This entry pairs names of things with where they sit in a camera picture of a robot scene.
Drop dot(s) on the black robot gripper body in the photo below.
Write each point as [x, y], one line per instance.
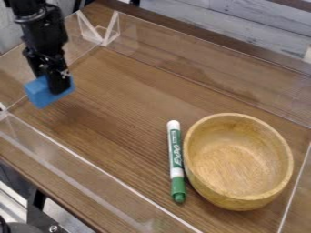
[44, 36]

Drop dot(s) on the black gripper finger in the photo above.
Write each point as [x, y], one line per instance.
[57, 76]
[35, 62]

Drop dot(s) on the blue rectangular block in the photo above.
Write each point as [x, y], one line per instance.
[39, 95]

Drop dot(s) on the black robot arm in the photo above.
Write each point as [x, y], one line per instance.
[16, 4]

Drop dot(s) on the brown wooden bowl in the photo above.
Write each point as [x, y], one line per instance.
[238, 161]

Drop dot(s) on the green white dry-erase marker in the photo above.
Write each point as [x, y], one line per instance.
[176, 175]

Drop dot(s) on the clear acrylic corner bracket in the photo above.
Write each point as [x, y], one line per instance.
[99, 34]

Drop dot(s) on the clear acrylic tray wall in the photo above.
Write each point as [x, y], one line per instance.
[93, 150]

